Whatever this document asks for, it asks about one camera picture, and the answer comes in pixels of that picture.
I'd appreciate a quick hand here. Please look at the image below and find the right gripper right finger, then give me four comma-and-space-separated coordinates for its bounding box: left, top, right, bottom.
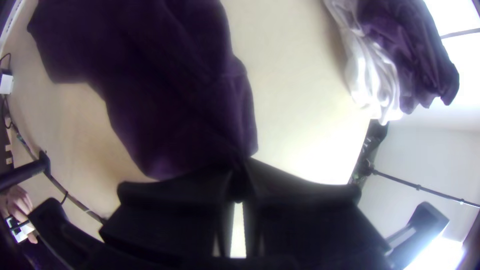
239, 157, 393, 264

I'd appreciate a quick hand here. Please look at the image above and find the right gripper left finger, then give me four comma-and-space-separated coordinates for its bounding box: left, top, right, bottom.
99, 166, 241, 264

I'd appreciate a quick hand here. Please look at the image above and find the black t-shirt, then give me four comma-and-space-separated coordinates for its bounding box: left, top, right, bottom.
26, 0, 260, 181

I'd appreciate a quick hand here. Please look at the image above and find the person's hand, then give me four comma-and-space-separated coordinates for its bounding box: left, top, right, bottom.
0, 185, 39, 245

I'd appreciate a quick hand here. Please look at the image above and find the black tripod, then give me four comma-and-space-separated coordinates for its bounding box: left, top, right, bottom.
350, 119, 480, 209

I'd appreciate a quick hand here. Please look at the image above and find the black mounting pole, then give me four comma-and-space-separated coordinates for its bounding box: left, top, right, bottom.
0, 151, 52, 193

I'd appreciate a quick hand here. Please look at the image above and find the pile of folded clothes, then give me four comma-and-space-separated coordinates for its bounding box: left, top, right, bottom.
322, 0, 461, 127

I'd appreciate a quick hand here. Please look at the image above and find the white power adapter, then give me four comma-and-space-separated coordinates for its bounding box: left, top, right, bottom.
0, 72, 15, 95

